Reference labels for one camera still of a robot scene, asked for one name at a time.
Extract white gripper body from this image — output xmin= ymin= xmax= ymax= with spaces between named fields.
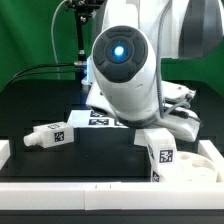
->
xmin=86 ymin=83 xmax=201 ymax=142

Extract white round stool seat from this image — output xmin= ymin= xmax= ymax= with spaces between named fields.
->
xmin=151 ymin=151 xmax=218 ymax=183

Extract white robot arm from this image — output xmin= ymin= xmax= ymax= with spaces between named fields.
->
xmin=86 ymin=0 xmax=224 ymax=142

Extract white right fence bar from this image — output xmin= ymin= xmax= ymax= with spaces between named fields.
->
xmin=198 ymin=140 xmax=224 ymax=183

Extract white fence bar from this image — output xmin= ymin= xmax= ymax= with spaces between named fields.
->
xmin=0 ymin=182 xmax=224 ymax=210
xmin=198 ymin=140 xmax=224 ymax=183
xmin=0 ymin=140 xmax=10 ymax=170

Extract white marker sheet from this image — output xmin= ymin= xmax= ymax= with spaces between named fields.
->
xmin=67 ymin=110 xmax=124 ymax=128

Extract white front fence bar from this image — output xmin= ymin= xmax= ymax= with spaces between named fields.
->
xmin=0 ymin=182 xmax=224 ymax=210

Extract white left fence bar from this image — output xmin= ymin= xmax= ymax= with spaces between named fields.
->
xmin=0 ymin=140 xmax=10 ymax=170

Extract grey thin cable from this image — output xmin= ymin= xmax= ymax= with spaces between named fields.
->
xmin=50 ymin=0 xmax=70 ymax=80

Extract black cables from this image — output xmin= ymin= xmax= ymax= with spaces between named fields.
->
xmin=6 ymin=60 xmax=88 ymax=88

